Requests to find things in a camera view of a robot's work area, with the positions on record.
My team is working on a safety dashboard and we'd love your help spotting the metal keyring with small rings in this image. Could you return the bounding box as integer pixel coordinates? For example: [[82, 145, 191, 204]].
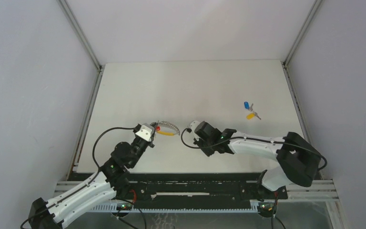
[[150, 121, 181, 136]]

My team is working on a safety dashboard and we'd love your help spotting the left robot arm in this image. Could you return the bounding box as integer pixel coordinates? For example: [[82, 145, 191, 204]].
[[20, 137, 154, 229]]

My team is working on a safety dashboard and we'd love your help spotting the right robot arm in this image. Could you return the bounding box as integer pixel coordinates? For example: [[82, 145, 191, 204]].
[[186, 121, 327, 198]]

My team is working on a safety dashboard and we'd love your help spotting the yellow key tag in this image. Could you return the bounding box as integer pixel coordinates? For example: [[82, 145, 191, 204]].
[[246, 112, 261, 120]]

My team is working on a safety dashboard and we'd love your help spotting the blue key tag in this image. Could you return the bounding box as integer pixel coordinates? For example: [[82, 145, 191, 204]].
[[244, 102, 250, 110]]

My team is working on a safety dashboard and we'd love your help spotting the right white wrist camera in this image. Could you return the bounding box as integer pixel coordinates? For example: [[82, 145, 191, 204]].
[[187, 121, 201, 133]]

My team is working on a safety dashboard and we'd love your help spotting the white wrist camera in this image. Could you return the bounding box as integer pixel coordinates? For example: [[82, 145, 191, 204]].
[[135, 124, 155, 142], [187, 121, 201, 133]]

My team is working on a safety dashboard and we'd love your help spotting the left camera cable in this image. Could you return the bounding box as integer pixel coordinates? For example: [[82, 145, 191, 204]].
[[20, 126, 140, 229]]

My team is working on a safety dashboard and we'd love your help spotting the camera cable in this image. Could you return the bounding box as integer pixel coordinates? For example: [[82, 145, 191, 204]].
[[20, 126, 140, 229], [180, 128, 328, 173]]

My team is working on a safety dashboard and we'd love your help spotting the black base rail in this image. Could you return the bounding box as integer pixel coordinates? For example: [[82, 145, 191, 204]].
[[117, 173, 288, 208]]

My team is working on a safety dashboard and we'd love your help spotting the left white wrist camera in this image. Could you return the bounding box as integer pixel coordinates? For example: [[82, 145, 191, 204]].
[[135, 124, 155, 142]]

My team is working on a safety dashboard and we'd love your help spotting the white cable duct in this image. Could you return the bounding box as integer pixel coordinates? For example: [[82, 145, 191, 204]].
[[86, 202, 260, 213]]

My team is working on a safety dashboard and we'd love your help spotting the right camera cable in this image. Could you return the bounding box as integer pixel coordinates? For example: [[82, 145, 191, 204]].
[[180, 128, 328, 173]]

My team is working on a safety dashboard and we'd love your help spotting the left aluminium frame post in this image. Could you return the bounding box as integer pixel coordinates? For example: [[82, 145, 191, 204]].
[[45, 0, 105, 229]]

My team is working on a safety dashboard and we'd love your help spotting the aluminium frame post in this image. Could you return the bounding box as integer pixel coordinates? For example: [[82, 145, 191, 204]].
[[45, 0, 105, 229], [282, 0, 349, 229]]

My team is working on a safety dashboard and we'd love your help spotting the right aluminium frame post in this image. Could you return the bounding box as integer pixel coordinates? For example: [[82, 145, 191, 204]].
[[282, 0, 349, 229]]

